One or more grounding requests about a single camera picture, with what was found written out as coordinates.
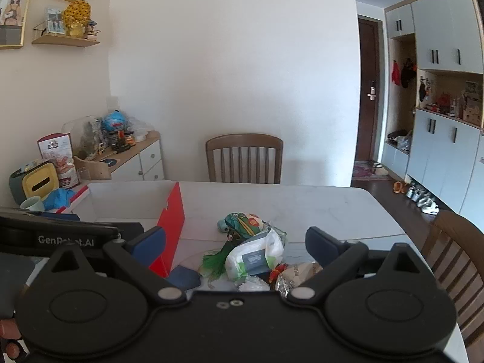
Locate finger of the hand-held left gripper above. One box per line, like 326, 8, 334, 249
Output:
115, 222, 145, 243
38, 212, 81, 223

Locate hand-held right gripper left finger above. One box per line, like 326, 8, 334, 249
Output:
49, 226, 188, 305

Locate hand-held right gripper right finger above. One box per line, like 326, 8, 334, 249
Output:
285, 226, 447, 305

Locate red white cardboard box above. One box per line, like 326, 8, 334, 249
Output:
57, 181, 186, 278

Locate grey snack packet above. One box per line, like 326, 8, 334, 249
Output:
282, 262, 323, 292

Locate silver foil packet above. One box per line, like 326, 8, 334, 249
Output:
274, 272, 293, 298

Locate green tassel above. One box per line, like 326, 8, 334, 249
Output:
201, 241, 236, 277

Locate white wet wipes packet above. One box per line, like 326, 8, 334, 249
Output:
225, 227, 285, 283

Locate colourful printed bag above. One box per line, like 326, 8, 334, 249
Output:
224, 212, 266, 241

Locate person's left hand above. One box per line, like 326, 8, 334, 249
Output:
0, 317, 23, 361

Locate blue cloth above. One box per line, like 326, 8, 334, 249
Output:
43, 188, 75, 211

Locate mint green mug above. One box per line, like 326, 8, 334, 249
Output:
20, 196, 45, 213

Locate green yellow tissue box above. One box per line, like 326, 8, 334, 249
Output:
9, 160, 60, 205

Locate wooden stand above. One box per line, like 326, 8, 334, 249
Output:
73, 155, 113, 181

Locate red white snack bag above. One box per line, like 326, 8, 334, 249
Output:
37, 133, 81, 190

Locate white sideboard cabinet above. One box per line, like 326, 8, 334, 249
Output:
74, 130, 166, 183

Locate white crumpled paper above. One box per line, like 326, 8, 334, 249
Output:
237, 275, 271, 293

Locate clear plastic container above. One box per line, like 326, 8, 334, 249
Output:
61, 115, 103, 156

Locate patterned doormat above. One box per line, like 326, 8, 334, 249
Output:
352, 161, 394, 182

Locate white plastic bag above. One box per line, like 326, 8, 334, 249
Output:
128, 119, 152, 141

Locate blue globe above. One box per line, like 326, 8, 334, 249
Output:
103, 110, 126, 131

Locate row of shoes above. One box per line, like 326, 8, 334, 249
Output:
406, 185, 441, 215

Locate wooden dining chair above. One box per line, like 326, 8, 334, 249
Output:
205, 133, 284, 185
420, 210, 484, 348

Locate dark brown door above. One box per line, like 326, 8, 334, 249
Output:
355, 15, 381, 164

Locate grey plastic bag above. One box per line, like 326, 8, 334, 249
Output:
387, 130, 414, 152

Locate grey wardrobe cabinet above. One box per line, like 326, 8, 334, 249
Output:
381, 0, 484, 217

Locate shelf ornaments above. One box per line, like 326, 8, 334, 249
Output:
417, 77, 484, 126

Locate dark hanging bag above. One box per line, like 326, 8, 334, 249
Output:
400, 57, 417, 89

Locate photo card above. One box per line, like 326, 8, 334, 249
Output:
46, 6, 64, 34

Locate yellow flower ornament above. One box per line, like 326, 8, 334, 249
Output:
62, 0, 92, 39

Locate wooden wall shelf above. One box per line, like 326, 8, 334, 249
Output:
32, 22, 101, 48

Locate framed cartoon wall poster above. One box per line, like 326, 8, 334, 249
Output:
0, 0, 35, 50

